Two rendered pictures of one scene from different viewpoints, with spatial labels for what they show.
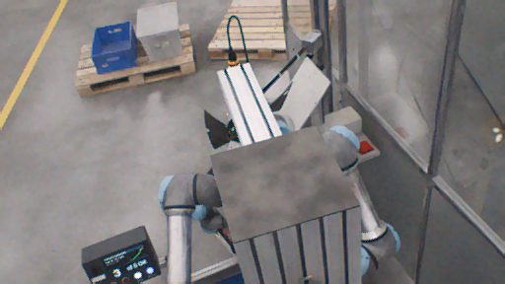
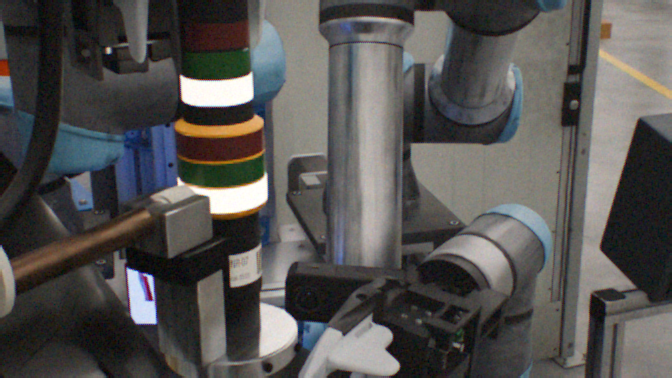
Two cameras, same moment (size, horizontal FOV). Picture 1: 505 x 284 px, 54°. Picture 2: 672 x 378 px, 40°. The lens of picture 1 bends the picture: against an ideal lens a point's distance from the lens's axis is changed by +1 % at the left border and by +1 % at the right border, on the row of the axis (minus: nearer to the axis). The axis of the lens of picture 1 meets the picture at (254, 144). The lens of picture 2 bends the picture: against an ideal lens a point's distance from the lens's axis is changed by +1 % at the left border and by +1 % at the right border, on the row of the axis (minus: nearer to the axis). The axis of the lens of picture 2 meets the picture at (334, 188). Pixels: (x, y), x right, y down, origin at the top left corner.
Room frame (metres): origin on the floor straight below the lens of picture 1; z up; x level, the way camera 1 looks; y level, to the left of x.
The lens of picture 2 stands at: (2.19, 0.02, 1.52)
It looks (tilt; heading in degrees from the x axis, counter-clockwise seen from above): 19 degrees down; 173
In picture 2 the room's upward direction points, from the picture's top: 1 degrees counter-clockwise
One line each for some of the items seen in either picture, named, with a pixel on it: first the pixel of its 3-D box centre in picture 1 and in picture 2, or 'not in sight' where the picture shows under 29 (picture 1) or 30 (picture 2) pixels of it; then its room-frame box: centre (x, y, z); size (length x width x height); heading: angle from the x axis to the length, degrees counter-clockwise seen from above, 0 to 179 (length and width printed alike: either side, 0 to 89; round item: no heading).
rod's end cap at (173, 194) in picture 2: not in sight; (174, 209); (1.78, -0.01, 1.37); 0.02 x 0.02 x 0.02; 48
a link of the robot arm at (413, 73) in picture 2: not in sight; (376, 100); (0.91, 0.25, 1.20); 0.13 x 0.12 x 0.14; 78
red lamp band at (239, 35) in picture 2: not in sight; (213, 31); (1.76, 0.02, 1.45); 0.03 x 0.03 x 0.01
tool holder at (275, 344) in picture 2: not in sight; (215, 272); (1.76, 0.01, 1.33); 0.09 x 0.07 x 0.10; 138
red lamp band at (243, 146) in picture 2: not in sight; (220, 136); (1.76, 0.02, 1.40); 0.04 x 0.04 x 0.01
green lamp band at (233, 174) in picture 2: not in sight; (221, 162); (1.76, 0.02, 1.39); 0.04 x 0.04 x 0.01
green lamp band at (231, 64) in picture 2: not in sight; (215, 59); (1.76, 0.02, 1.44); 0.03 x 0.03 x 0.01
